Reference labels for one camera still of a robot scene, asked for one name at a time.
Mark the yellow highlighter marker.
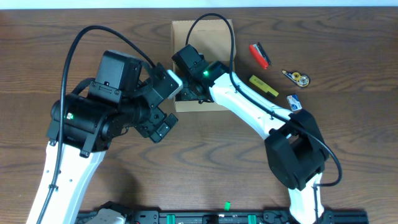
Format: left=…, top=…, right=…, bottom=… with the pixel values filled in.
left=249, top=75, right=279, bottom=98

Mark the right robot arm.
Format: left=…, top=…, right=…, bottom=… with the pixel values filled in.
left=172, top=45, right=328, bottom=223

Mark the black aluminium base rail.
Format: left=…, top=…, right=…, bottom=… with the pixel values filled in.
left=74, top=202, right=368, bottom=224

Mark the brown cardboard box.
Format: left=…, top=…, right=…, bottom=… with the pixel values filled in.
left=171, top=19, right=231, bottom=112

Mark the small green clip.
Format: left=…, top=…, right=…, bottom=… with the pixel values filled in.
left=224, top=201, right=231, bottom=212

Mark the small blue staples box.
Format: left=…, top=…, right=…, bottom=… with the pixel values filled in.
left=287, top=94, right=302, bottom=111

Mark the correction tape dispenser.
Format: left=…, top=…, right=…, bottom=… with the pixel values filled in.
left=282, top=70, right=310, bottom=88

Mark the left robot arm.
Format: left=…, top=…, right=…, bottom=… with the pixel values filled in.
left=27, top=50, right=183, bottom=223

